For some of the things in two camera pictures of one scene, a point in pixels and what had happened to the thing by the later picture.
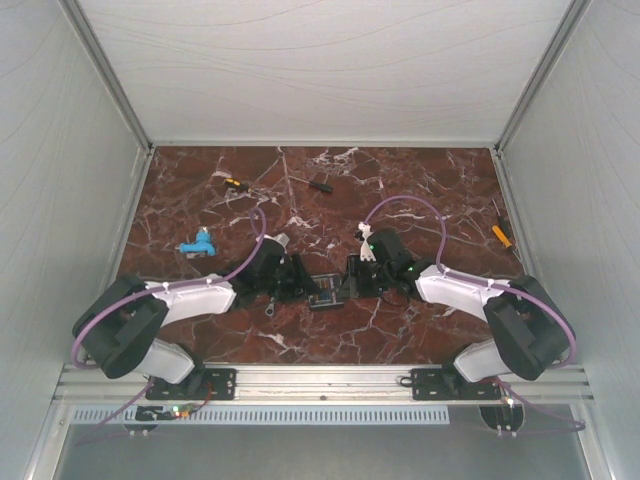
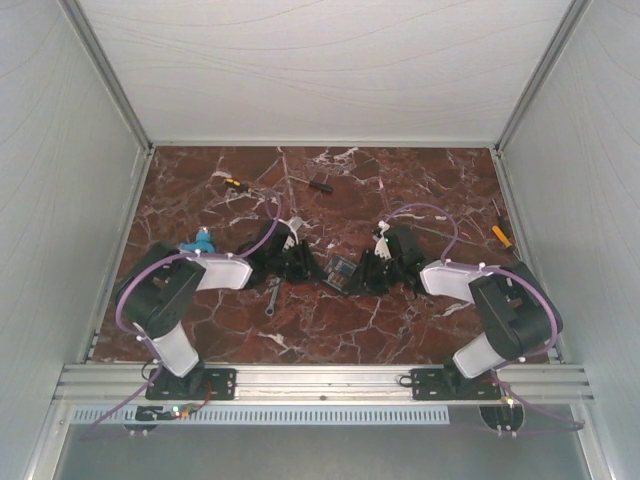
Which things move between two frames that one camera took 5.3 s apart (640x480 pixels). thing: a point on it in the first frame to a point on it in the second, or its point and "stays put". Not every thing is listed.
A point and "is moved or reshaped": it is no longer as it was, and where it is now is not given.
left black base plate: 219,384 stays put
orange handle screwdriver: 502,237 stays put
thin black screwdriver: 501,221 stays put
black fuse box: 326,295 is moved or reshaped
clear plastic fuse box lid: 328,295 to 338,270
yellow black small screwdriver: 237,184 stays put
